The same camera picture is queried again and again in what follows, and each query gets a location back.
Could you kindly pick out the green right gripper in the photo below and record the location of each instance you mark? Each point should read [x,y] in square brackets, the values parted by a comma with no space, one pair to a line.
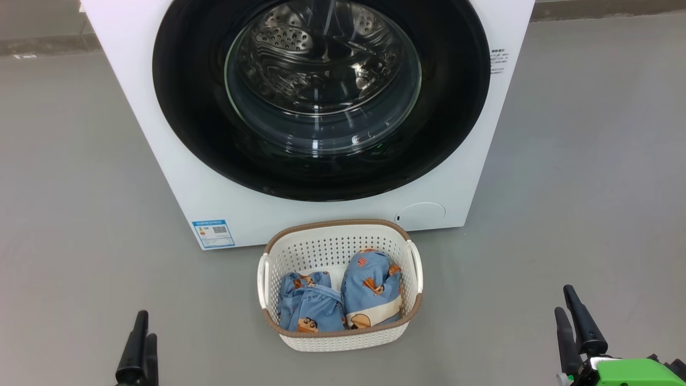
[627,373]

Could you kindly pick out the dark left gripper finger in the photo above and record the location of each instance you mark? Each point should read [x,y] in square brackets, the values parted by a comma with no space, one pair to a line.
[131,354]
[151,364]

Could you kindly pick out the small blue cartoon print garment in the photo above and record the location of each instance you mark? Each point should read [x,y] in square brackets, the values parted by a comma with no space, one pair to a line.
[311,305]

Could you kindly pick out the blue cartoon garment white band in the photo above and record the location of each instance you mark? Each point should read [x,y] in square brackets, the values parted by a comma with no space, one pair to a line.
[370,284]

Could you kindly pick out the dark round glass washer door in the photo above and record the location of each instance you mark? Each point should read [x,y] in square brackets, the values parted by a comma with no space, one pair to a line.
[187,118]

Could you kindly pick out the white front-load washing machine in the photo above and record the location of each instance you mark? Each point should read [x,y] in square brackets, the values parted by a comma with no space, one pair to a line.
[134,107]

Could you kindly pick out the perforated steel washer drum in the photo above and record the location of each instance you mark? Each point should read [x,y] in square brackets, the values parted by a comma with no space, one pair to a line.
[321,59]

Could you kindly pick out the blue energy label sticker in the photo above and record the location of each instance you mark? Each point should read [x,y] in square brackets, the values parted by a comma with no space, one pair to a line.
[213,234]

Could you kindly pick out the round white filter cover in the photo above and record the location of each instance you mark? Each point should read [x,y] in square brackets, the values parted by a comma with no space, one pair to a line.
[420,216]

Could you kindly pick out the white perforated basket brown rim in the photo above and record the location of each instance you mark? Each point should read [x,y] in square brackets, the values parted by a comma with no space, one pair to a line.
[332,244]

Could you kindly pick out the small printed text label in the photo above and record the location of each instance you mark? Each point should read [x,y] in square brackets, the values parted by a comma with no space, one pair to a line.
[498,60]

